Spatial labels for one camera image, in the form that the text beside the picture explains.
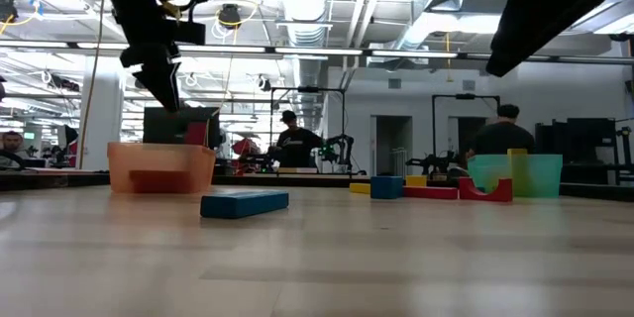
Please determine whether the red wooden block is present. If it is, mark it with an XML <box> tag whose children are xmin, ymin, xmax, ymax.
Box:
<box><xmin>185</xmin><ymin>121</ymin><xmax>209</xmax><ymax>148</ymax></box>
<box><xmin>458</xmin><ymin>176</ymin><xmax>514</xmax><ymax>203</ymax></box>
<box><xmin>128</xmin><ymin>169</ymin><xmax>193</xmax><ymax>194</ymax></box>
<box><xmin>402</xmin><ymin>185</ymin><xmax>461</xmax><ymax>201</ymax></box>

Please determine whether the black monitor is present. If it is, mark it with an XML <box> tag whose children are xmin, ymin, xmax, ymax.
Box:
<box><xmin>143</xmin><ymin>106</ymin><xmax>222</xmax><ymax>146</ymax></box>

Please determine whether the orange plastic bin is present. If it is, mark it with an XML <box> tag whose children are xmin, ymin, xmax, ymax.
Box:
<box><xmin>106</xmin><ymin>142</ymin><xmax>218</xmax><ymax>194</ymax></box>

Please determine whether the white column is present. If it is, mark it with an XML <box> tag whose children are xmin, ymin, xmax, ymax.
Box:
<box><xmin>78</xmin><ymin>56</ymin><xmax>125</xmax><ymax>172</ymax></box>

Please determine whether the black ceiling dome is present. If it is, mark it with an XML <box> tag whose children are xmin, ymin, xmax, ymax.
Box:
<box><xmin>217</xmin><ymin>3</ymin><xmax>243</xmax><ymax>31</ymax></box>

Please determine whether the red background object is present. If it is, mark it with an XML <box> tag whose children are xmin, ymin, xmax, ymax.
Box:
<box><xmin>231</xmin><ymin>137</ymin><xmax>262</xmax><ymax>159</ymax></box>

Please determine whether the long ceiling light bar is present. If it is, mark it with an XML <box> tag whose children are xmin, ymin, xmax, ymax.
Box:
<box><xmin>0</xmin><ymin>39</ymin><xmax>634</xmax><ymax>64</ymax></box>

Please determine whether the person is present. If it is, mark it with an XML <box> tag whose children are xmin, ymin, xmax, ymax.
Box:
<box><xmin>465</xmin><ymin>103</ymin><xmax>536</xmax><ymax>158</ymax></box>
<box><xmin>0</xmin><ymin>131</ymin><xmax>31</xmax><ymax>168</ymax></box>
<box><xmin>274</xmin><ymin>110</ymin><xmax>326</xmax><ymax>168</ymax></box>

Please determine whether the black shelving rack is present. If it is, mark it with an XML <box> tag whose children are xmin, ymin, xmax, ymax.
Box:
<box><xmin>534</xmin><ymin>117</ymin><xmax>634</xmax><ymax>184</ymax></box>

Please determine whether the teal plastic bin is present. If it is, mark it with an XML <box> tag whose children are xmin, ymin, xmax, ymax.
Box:
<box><xmin>467</xmin><ymin>154</ymin><xmax>564</xmax><ymax>199</ymax></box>

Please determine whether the yellow hanging rope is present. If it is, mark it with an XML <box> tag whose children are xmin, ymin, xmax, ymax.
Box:
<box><xmin>78</xmin><ymin>0</ymin><xmax>108</xmax><ymax>169</ymax></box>

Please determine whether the black gantry frame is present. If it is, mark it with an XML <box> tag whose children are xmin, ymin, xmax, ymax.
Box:
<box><xmin>269</xmin><ymin>86</ymin><xmax>347</xmax><ymax>174</ymax></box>
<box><xmin>432</xmin><ymin>92</ymin><xmax>501</xmax><ymax>155</ymax></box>

